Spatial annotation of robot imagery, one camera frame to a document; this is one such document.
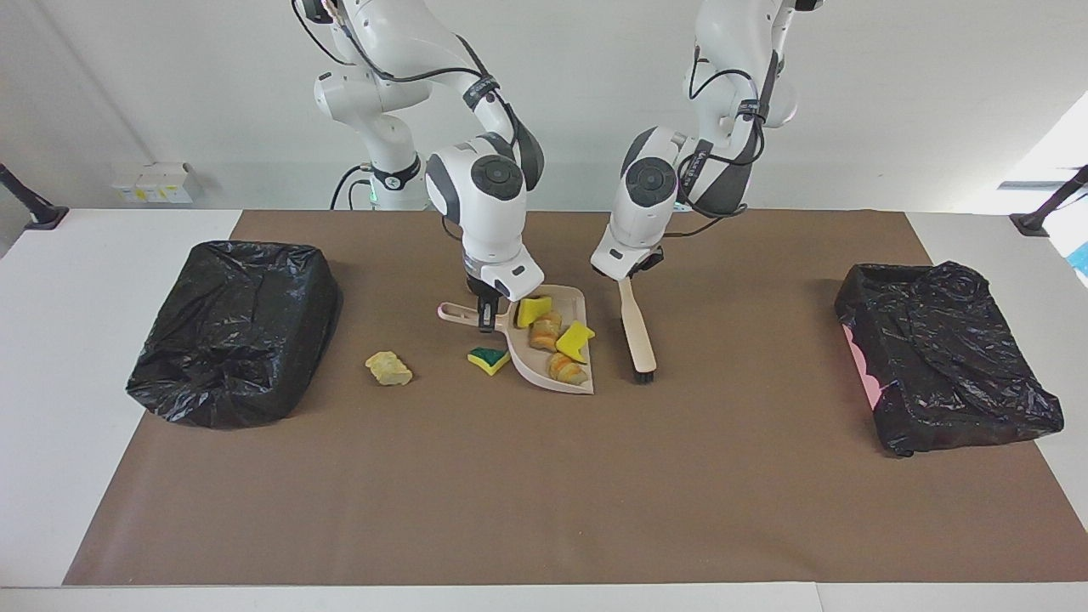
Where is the black right base cable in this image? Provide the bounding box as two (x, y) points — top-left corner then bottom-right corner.
(330, 164), (375, 211)

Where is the notched yellow sponge piece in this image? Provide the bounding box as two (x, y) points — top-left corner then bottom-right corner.
(555, 320), (597, 365)

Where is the black clamp stand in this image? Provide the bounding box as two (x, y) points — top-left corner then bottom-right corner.
(1010, 166), (1088, 237)
(0, 163), (69, 230)

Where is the beige brush with black bristles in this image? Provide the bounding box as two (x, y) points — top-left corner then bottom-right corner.
(617, 278), (658, 384)

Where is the pink plastic bin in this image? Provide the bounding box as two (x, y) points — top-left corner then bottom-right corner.
(841, 323), (885, 409)

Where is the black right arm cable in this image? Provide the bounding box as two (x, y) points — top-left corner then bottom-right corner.
(292, 0), (521, 145)

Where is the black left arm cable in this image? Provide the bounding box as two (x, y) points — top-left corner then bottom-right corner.
(659, 42), (766, 241)

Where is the black bag lined trash bin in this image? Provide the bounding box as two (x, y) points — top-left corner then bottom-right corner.
(126, 241), (344, 430)

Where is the left black bag bin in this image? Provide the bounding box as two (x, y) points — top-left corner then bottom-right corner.
(834, 261), (1065, 458)

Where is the beige plastic dustpan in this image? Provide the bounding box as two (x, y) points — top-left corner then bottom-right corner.
(437, 284), (595, 396)

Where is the white wall socket box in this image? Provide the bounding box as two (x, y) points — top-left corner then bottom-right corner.
(110, 161), (198, 205)

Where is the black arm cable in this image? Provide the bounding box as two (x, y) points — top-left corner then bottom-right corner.
(292, 0), (521, 145)
(659, 42), (766, 241)

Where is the brown paper table mat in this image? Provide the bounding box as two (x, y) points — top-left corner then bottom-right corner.
(64, 210), (1088, 586)

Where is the green and yellow sponge piece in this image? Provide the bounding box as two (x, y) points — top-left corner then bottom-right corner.
(467, 345), (513, 377)

